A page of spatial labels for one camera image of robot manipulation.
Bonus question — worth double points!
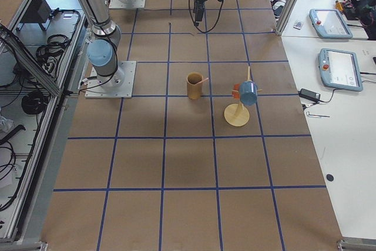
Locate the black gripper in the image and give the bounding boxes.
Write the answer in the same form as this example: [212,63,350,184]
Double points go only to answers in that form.
[193,0,205,26]

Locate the blue plastic cup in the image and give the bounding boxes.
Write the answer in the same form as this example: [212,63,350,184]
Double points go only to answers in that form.
[239,81,258,106]

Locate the orange cup on stand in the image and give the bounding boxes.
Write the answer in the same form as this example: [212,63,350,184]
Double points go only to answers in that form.
[231,83,240,100]

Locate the wooden cup tree stand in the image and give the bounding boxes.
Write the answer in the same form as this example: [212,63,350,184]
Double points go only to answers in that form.
[224,66,261,127]

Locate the brown bamboo chopstick holder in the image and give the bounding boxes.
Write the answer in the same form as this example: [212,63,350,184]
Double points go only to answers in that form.
[186,72,203,100]

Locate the far teach pendant tablet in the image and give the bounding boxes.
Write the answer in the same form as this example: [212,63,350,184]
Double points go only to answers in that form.
[309,9,353,39]

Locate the teach pendant tablet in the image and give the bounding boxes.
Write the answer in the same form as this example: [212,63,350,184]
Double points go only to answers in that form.
[309,9,353,39]
[318,48,363,92]

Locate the black power adapter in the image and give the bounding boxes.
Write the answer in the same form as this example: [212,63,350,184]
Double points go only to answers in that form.
[298,88,321,102]

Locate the metal allen key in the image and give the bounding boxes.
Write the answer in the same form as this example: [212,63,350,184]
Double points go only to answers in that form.
[306,111,330,118]

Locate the near teach pendant tablet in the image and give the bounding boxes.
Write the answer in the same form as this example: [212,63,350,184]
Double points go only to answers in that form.
[318,48,363,92]

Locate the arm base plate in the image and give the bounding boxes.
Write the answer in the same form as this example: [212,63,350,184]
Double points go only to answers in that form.
[85,61,136,99]
[109,0,146,9]

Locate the black cable coil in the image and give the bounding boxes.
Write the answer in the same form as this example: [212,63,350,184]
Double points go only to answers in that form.
[21,89,45,116]

